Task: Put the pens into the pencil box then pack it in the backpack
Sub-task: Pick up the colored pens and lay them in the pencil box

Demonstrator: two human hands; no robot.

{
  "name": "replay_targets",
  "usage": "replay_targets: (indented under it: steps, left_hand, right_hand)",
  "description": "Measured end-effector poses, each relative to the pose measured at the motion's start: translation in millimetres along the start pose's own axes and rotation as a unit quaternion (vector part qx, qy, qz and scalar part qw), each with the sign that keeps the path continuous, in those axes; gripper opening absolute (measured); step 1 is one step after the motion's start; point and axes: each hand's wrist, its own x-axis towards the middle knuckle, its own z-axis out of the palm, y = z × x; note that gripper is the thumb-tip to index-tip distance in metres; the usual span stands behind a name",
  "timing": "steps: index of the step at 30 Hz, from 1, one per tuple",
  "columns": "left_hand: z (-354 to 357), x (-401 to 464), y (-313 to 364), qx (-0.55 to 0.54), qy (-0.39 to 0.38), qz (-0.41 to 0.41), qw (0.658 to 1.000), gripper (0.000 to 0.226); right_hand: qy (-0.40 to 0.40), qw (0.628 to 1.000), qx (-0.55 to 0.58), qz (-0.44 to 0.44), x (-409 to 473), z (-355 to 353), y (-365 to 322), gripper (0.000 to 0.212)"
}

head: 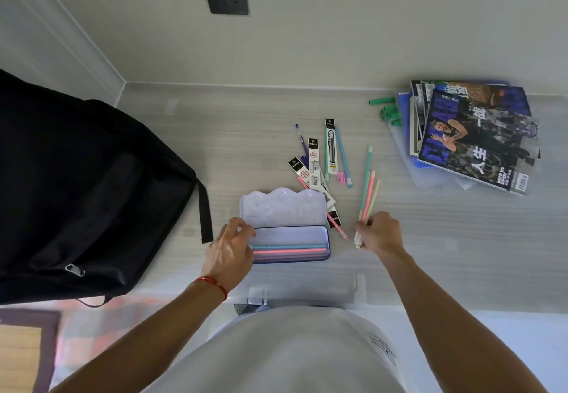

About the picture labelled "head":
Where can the pink pen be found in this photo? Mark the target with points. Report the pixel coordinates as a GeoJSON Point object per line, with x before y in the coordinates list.
{"type": "Point", "coordinates": [293, 251]}
{"type": "Point", "coordinates": [339, 228]}
{"type": "Point", "coordinates": [369, 197]}

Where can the light blue pen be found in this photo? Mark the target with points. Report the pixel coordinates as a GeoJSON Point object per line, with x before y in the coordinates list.
{"type": "Point", "coordinates": [293, 246]}
{"type": "Point", "coordinates": [344, 157]}

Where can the person's white shirt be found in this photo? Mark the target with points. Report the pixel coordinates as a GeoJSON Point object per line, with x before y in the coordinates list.
{"type": "Point", "coordinates": [284, 352]}

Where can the patterned floor rug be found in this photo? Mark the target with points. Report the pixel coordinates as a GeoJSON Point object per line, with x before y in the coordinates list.
{"type": "Point", "coordinates": [26, 348]}

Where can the person's right hand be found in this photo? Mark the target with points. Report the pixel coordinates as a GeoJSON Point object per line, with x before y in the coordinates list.
{"type": "Point", "coordinates": [384, 235]}

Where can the person's left fingers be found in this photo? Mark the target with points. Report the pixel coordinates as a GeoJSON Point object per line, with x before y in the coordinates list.
{"type": "Point", "coordinates": [237, 228]}

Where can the mint green pen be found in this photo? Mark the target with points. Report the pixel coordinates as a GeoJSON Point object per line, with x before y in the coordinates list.
{"type": "Point", "coordinates": [366, 179]}

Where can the brown and blue magazine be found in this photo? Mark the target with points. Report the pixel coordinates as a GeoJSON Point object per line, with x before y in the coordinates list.
{"type": "Point", "coordinates": [497, 93]}

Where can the black backpack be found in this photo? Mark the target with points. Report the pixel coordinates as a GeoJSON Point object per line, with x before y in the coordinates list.
{"type": "Point", "coordinates": [80, 193]}

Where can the purple pen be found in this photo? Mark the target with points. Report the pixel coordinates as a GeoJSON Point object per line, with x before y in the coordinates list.
{"type": "Point", "coordinates": [293, 256]}

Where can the thin teal pen refill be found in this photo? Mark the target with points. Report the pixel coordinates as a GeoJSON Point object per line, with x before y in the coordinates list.
{"type": "Point", "coordinates": [327, 162]}

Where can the person's left forearm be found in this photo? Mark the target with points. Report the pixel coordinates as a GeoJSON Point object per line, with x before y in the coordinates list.
{"type": "Point", "coordinates": [142, 344]}

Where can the tin pencil case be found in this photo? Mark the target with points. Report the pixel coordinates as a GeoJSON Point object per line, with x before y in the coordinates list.
{"type": "Point", "coordinates": [284, 211]}

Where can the person's right fingers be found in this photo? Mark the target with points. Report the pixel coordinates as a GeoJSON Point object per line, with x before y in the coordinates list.
{"type": "Point", "coordinates": [366, 233]}

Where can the pen refill packet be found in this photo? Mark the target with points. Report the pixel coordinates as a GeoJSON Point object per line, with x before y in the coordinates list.
{"type": "Point", "coordinates": [298, 167]}
{"type": "Point", "coordinates": [330, 199]}
{"type": "Point", "coordinates": [314, 162]}
{"type": "Point", "coordinates": [332, 146]}

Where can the pale yellow pen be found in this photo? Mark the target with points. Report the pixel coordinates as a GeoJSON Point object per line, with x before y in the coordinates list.
{"type": "Point", "coordinates": [374, 202]}

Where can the person's left hand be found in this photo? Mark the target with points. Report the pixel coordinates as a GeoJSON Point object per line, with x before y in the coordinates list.
{"type": "Point", "coordinates": [226, 259]}

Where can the basketball player magazine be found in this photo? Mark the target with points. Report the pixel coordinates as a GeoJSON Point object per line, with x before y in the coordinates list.
{"type": "Point", "coordinates": [479, 144]}

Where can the bunch of green markers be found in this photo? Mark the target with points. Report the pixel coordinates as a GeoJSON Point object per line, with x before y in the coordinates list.
{"type": "Point", "coordinates": [390, 113]}

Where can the dark blue gel pen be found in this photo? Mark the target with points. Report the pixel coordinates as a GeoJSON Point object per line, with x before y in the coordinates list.
{"type": "Point", "coordinates": [300, 137]}

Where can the clear plastic folder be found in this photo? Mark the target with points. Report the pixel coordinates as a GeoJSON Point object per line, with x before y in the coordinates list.
{"type": "Point", "coordinates": [424, 175]}

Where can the blue folder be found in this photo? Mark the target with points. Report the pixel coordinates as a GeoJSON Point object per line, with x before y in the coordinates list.
{"type": "Point", "coordinates": [403, 109]}

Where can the person's right forearm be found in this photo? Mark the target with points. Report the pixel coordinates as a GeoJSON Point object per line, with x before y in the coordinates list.
{"type": "Point", "coordinates": [439, 317]}

